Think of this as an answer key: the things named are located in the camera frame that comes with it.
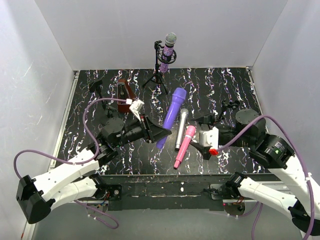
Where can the silver microphone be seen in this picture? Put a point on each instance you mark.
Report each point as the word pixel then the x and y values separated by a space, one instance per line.
pixel 181 128

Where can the black round-base stand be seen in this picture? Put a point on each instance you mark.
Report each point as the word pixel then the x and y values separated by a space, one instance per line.
pixel 96 87

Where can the purple glitter microphone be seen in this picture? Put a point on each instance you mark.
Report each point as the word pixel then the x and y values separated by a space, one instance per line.
pixel 170 40

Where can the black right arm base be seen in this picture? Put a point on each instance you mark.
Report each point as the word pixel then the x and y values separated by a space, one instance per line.
pixel 228 190

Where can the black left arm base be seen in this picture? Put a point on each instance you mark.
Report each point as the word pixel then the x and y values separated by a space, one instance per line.
pixel 108 191

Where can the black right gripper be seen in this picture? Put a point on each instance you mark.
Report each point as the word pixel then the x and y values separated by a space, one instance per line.
pixel 213 122

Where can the aluminium table rail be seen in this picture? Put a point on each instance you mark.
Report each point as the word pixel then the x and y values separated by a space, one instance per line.
pixel 39 195

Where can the pink microphone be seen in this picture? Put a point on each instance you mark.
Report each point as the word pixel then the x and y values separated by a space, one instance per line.
pixel 189 134

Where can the purple plastic microphone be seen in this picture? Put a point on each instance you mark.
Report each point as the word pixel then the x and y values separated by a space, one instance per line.
pixel 178 98

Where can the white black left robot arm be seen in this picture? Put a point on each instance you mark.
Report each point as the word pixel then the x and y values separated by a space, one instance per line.
pixel 113 135

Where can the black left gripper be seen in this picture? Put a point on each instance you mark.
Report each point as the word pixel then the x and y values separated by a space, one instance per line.
pixel 147 129

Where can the tall black tripod stand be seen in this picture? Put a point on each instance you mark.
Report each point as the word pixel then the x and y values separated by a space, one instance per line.
pixel 157 77

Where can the small black tripod stand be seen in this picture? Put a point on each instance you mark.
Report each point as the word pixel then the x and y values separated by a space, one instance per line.
pixel 225 105

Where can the brown wooden metronome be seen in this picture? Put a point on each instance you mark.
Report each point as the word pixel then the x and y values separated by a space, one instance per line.
pixel 124 92

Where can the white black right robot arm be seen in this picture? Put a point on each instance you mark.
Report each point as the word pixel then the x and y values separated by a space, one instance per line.
pixel 272 152

